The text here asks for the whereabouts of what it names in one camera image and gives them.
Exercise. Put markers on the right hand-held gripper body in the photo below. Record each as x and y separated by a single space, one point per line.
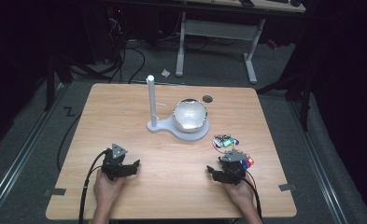
232 166

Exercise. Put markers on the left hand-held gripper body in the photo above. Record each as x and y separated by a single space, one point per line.
115 158

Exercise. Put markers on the person's right hand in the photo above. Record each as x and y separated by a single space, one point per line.
241 194

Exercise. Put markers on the person's left hand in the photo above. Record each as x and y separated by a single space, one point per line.
107 189

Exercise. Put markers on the red and blue small toy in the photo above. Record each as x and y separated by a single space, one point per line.
247 162

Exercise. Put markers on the small green circuit board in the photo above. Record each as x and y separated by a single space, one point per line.
225 141

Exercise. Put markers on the grey tape strip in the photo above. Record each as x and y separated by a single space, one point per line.
56 192
287 187

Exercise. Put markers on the silver metal bowl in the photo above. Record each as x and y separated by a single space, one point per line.
190 116

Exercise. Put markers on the white stand with pole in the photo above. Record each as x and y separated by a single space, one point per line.
152 102

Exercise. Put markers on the dark round table grommet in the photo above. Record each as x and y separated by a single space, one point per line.
207 99

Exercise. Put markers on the white paper scrap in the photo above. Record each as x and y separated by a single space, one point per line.
165 73

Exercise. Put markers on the white-legged desk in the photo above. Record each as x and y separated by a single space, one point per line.
217 29

